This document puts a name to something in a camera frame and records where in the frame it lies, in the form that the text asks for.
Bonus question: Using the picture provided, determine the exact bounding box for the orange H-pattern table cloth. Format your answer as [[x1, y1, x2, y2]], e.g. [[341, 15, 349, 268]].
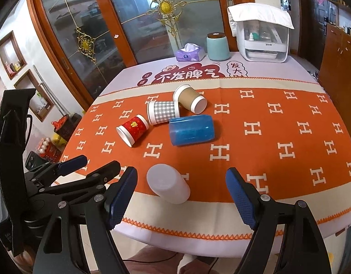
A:
[[61, 53, 351, 257]]

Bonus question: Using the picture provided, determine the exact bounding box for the white frosted plastic cup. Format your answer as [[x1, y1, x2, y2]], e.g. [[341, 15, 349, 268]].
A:
[[146, 164, 190, 205]]

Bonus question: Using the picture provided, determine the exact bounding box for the wooden glass sliding door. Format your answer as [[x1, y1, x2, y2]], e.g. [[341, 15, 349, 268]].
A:
[[27, 0, 254, 109]]

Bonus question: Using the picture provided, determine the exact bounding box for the white cloth on storage box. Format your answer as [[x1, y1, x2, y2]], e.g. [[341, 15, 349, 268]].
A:
[[227, 3, 294, 30]]

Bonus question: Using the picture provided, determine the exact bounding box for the purple tissue pack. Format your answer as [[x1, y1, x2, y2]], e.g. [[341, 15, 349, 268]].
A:
[[175, 43, 206, 62]]

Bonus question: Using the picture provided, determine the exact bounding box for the teal canister with brown lid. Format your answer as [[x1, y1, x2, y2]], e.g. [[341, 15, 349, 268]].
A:
[[206, 32, 230, 61]]

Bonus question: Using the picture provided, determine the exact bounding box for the red paper cup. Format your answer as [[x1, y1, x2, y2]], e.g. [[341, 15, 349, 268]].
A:
[[116, 114, 149, 147]]

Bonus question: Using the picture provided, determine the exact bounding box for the grey checkered paper cup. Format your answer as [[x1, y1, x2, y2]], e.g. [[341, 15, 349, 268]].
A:
[[147, 101, 180, 126]]

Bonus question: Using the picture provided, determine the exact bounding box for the white desktop storage box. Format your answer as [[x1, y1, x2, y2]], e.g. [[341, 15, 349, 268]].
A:
[[236, 20, 289, 63]]

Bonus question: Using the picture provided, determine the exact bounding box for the black cable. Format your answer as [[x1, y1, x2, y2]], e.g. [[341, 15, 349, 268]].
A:
[[24, 114, 34, 149]]

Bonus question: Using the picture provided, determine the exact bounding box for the blue translucent plastic cup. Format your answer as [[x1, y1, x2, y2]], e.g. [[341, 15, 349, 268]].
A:
[[169, 114, 215, 146]]

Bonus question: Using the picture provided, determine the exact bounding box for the brown paper cup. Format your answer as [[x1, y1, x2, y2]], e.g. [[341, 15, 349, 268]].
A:
[[173, 84, 208, 114]]

